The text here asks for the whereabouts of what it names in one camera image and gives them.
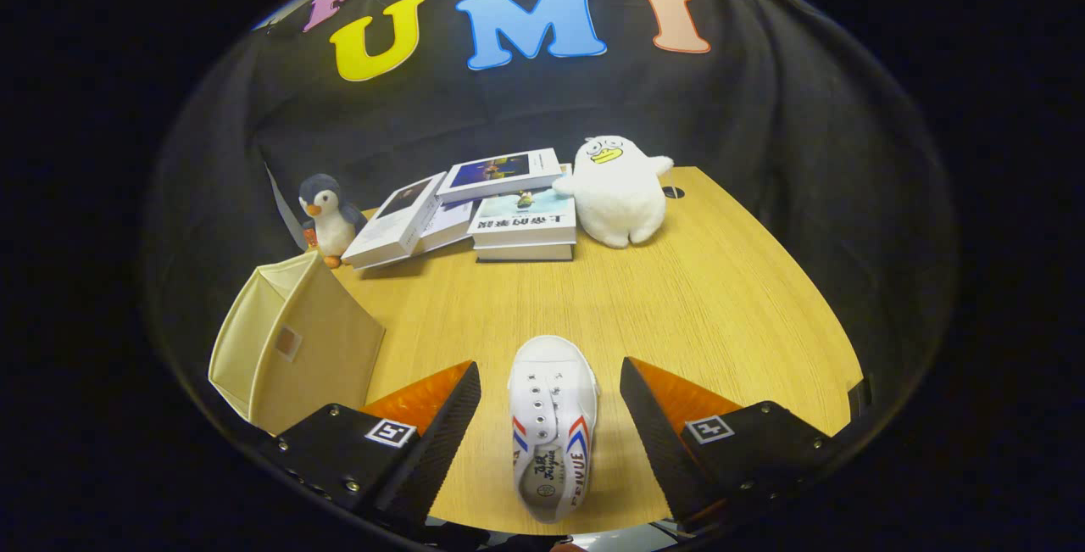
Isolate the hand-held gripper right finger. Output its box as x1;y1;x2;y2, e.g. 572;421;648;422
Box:
620;357;836;536

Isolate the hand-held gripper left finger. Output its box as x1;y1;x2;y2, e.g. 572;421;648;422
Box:
259;360;482;536

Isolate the white canvas shoe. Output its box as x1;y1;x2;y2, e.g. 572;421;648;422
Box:
507;335;600;524

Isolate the beige fabric storage box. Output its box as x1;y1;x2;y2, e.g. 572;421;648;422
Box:
209;250;387;436

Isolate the white book under teal book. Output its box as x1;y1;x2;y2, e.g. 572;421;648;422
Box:
475;243;576;263

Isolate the white book with text cover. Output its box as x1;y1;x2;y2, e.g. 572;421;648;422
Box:
415;198;477;254

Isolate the book with dark portrait cover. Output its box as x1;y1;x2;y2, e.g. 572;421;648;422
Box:
342;171;448;270

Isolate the book with teal cover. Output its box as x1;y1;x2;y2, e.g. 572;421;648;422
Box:
468;187;578;248

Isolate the grey penguin plush toy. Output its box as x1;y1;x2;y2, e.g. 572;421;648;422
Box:
298;174;368;269

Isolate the white duck plush toy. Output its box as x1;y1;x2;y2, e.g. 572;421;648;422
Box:
553;136;675;248

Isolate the book with blue picture cover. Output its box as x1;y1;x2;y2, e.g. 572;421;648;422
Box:
436;148;564;204

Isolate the black backdrop cloth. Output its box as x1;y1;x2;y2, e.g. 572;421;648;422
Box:
144;0;959;451

